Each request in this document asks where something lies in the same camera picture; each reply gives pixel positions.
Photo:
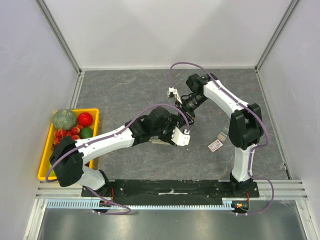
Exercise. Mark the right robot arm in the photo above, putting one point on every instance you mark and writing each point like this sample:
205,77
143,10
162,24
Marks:
245,126

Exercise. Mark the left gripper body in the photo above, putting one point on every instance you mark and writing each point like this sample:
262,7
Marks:
166,132

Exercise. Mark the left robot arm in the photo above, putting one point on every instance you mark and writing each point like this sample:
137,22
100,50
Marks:
69,159

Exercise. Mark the green avocado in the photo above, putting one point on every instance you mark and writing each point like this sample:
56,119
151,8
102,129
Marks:
86,132

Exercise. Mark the peach fruit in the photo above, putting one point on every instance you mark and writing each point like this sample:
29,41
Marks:
76,132

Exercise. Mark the red white staple box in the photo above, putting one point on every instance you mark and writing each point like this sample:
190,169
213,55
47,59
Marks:
218,143

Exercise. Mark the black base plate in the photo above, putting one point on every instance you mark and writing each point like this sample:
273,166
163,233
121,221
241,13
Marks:
126,188

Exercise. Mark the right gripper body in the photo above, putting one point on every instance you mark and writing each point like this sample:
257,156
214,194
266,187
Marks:
186,111

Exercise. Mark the green striped melon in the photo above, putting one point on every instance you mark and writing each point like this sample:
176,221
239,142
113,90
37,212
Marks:
64,119

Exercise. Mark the grey cable duct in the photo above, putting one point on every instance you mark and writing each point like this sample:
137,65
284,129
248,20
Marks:
99,204

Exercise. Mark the red apple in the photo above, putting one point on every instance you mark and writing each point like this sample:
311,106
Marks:
85,119

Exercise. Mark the red cherry tomato cluster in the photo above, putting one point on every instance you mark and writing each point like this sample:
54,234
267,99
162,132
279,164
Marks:
60,134

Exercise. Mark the silver and black stapler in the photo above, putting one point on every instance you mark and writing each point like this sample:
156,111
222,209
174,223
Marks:
157,140

